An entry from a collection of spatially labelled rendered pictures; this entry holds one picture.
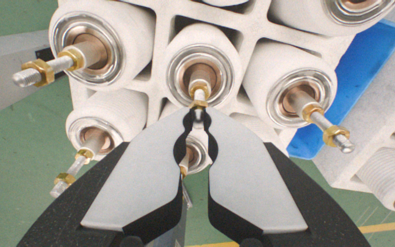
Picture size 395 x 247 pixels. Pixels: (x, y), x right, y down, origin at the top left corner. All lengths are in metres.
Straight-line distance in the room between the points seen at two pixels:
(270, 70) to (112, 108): 0.20
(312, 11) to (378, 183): 0.36
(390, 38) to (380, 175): 0.25
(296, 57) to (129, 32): 0.18
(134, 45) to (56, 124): 0.51
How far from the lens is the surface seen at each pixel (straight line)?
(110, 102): 0.28
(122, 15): 0.23
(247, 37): 0.28
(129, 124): 0.27
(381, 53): 0.47
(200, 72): 0.19
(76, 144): 0.31
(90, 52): 0.21
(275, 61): 0.24
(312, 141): 0.53
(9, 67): 0.36
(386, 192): 0.48
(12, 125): 0.80
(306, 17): 0.23
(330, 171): 0.52
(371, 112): 0.47
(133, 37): 0.22
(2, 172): 1.02
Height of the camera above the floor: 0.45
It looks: 58 degrees down
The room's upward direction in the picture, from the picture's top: 177 degrees counter-clockwise
